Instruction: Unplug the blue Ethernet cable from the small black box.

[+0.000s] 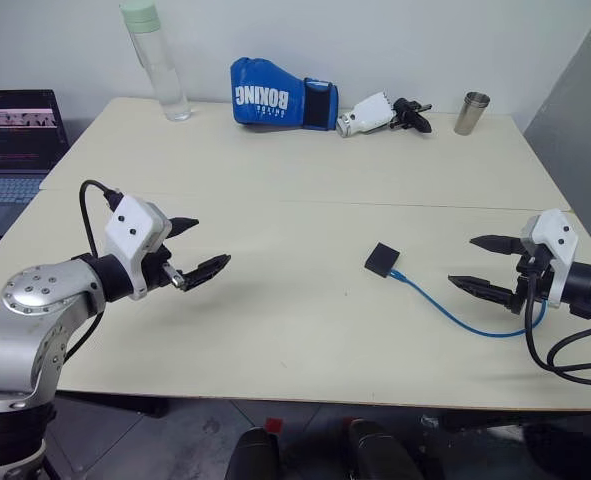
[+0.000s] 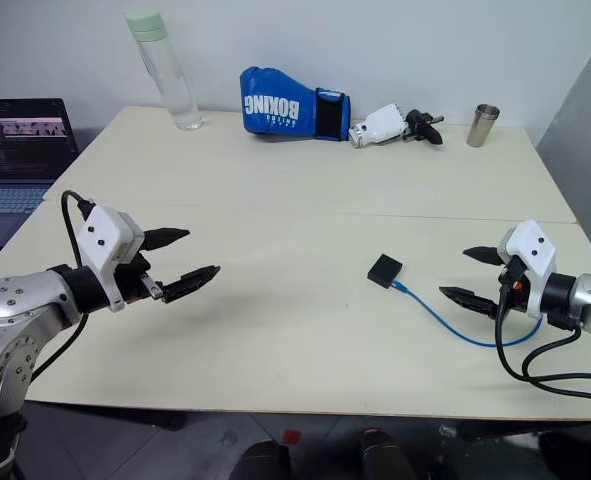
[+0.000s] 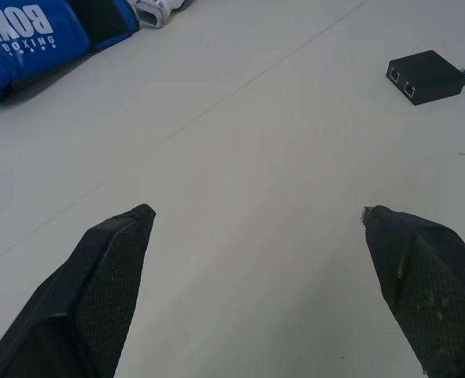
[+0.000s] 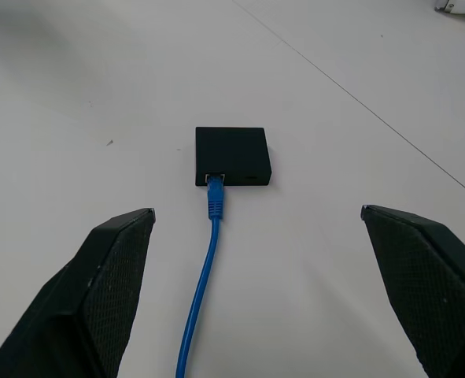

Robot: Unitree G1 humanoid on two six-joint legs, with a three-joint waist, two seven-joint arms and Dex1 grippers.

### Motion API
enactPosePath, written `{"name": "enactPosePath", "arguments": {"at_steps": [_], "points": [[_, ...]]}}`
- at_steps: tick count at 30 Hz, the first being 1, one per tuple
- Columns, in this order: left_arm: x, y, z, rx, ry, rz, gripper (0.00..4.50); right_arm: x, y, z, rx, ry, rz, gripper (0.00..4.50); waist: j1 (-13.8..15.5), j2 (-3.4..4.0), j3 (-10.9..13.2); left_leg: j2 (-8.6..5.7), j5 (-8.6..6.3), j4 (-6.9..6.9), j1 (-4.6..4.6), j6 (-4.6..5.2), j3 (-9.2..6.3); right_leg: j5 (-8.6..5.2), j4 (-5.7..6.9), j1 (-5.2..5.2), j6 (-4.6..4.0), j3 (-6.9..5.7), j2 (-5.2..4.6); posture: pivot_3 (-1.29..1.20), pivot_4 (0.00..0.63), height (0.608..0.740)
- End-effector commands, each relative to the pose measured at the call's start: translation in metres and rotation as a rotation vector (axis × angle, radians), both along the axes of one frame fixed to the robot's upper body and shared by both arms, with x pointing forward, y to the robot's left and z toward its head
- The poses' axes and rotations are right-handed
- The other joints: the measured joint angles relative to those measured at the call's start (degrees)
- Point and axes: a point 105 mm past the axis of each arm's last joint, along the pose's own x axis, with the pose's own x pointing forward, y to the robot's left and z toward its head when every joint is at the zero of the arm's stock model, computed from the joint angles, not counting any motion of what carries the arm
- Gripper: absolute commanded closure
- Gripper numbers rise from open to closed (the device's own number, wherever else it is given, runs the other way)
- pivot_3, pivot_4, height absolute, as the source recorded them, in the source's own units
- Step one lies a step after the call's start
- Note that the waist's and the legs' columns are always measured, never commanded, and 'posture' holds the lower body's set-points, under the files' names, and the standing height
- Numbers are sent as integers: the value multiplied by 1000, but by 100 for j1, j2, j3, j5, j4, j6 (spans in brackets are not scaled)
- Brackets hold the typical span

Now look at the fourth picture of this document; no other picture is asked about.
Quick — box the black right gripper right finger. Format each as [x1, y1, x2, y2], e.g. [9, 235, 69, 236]
[360, 203, 465, 378]

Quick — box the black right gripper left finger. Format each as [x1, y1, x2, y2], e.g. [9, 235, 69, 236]
[0, 207, 157, 378]

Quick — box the white metal fixture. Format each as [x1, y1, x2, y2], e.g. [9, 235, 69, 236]
[433, 0, 465, 20]

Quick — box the blue Ethernet cable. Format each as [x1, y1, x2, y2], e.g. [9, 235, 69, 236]
[175, 173, 227, 378]

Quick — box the black network box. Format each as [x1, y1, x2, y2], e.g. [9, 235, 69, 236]
[194, 126, 274, 187]

